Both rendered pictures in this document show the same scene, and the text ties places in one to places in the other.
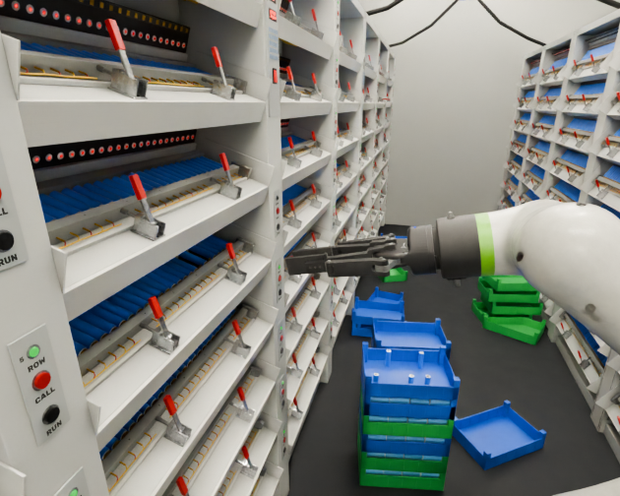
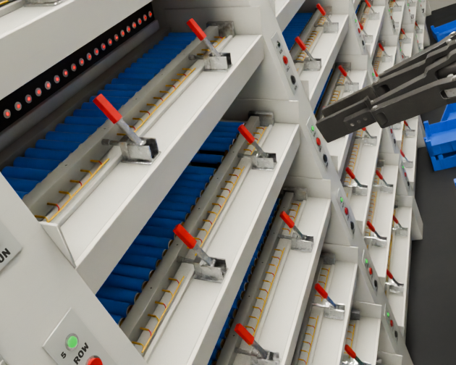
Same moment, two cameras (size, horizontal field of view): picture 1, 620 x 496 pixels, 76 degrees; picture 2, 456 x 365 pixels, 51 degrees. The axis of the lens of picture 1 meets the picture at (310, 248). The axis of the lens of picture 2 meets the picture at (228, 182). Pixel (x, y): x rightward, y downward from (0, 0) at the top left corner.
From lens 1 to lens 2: 6 cm
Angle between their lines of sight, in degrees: 18
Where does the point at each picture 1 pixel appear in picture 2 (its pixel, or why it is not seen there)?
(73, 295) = (87, 265)
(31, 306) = (48, 296)
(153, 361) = (205, 297)
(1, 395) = not seen: outside the picture
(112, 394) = (176, 347)
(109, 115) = (37, 40)
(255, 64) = not seen: outside the picture
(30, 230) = (9, 216)
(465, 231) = not seen: outside the picture
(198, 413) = (279, 332)
